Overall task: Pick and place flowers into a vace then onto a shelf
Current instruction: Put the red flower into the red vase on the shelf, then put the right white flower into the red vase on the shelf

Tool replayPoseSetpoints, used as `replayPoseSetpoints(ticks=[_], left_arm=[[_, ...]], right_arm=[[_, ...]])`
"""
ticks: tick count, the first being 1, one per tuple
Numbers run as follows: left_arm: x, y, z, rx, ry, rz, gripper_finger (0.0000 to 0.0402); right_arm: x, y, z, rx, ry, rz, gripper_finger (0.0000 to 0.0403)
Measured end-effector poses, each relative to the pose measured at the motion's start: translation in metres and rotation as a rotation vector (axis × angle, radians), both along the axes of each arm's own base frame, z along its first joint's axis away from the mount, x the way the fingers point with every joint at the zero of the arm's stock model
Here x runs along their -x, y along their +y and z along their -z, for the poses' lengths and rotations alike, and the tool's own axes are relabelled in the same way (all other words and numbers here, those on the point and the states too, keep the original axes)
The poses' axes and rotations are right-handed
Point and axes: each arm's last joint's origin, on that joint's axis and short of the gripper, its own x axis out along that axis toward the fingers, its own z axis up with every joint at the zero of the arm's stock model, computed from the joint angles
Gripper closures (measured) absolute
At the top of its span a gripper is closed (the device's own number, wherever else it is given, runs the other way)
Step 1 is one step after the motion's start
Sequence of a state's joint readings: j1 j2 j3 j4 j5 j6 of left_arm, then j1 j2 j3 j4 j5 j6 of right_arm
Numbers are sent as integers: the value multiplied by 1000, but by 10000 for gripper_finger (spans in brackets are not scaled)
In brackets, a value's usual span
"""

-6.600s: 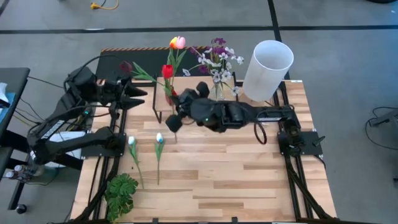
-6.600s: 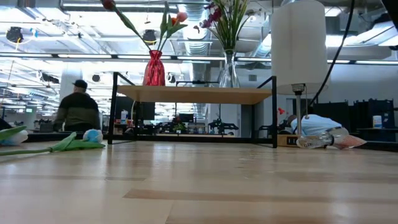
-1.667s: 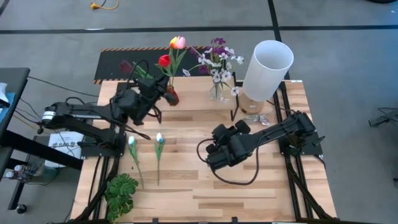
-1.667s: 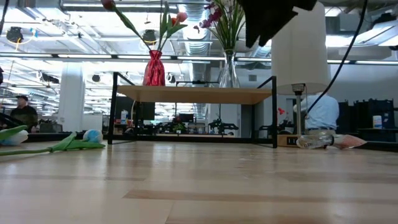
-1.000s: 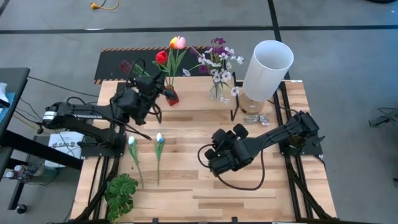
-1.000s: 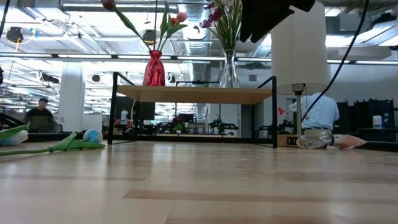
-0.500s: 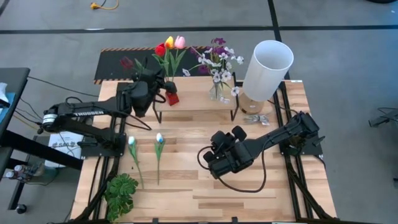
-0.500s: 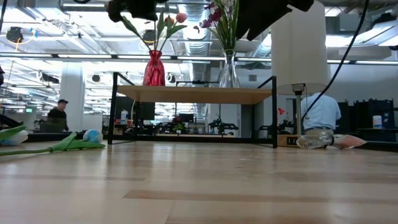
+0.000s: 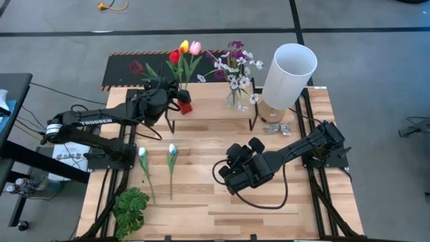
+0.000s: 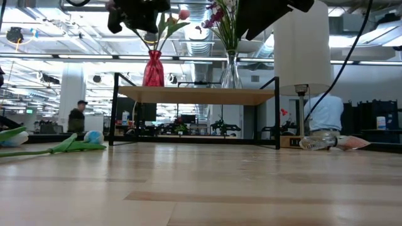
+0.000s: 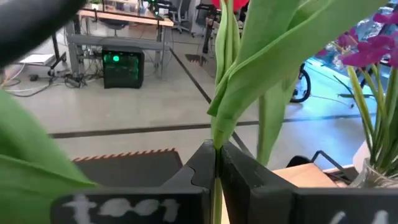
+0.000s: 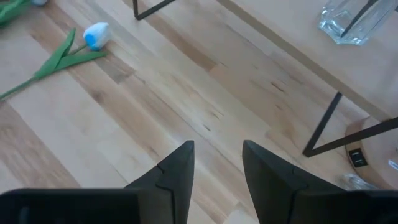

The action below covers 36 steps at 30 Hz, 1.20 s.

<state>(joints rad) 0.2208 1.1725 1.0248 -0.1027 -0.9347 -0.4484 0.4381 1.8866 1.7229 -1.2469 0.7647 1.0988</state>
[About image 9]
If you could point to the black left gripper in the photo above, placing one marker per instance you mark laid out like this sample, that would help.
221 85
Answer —
156 104

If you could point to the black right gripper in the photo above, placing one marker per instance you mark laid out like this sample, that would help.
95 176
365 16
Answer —
252 171

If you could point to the red glass vase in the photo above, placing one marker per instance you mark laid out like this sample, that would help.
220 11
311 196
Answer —
185 108

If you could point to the dark red artificial tulip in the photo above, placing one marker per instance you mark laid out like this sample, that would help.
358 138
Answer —
136 67

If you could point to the yellow orange artificial tulip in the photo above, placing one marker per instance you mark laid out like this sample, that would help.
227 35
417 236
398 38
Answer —
184 46

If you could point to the pink artificial tulip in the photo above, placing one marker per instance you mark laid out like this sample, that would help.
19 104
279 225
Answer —
195 48

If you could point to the white blue artificial tulip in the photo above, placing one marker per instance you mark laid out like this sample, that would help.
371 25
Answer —
144 164
172 148

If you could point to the clear glass vase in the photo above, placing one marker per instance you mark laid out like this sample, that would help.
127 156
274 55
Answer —
233 100

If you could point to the purple and white flower bunch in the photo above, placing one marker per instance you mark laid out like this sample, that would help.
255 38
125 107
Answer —
242 81

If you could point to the purple artificial flower stem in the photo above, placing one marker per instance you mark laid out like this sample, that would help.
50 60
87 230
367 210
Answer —
237 53

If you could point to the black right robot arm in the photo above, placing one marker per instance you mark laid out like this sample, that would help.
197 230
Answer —
302 144

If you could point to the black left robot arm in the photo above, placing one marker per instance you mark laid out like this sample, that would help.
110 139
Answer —
117 113

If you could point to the wooden shelf with black legs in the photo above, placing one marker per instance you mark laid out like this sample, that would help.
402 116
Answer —
208 104

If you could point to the black hazard-striped floor mat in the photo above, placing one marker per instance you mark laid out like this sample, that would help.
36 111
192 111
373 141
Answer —
117 72

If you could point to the crumpled silver wrapper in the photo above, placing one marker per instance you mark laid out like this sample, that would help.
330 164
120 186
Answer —
277 128

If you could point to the white shade table lamp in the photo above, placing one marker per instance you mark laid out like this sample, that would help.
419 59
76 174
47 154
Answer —
289 77

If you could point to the green artificial leaf plant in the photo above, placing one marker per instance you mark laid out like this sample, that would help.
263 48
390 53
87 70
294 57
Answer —
129 208

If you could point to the white printed box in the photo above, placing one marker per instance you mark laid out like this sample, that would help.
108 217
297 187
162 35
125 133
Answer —
72 156

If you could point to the black desk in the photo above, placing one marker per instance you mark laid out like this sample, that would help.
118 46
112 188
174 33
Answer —
13 87

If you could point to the blue sheet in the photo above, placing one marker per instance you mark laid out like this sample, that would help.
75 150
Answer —
8 120

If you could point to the white cloth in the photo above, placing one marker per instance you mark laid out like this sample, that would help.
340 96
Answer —
3 101

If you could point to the small white-capped bottle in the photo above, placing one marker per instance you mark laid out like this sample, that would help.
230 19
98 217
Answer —
10 189
19 181

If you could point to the black tripod stand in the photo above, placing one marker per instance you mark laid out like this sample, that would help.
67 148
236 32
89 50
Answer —
418 128

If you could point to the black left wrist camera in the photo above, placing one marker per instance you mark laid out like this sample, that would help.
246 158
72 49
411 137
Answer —
184 96

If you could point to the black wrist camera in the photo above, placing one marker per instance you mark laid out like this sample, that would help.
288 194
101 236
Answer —
257 144
184 96

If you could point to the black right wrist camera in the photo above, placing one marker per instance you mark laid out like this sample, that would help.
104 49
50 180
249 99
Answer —
257 144

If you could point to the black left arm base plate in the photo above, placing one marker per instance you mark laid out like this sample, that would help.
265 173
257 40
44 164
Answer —
111 164

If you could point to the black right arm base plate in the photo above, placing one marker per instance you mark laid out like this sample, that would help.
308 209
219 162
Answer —
336 163

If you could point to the black metal rig frame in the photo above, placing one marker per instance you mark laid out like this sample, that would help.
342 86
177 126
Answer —
332 212

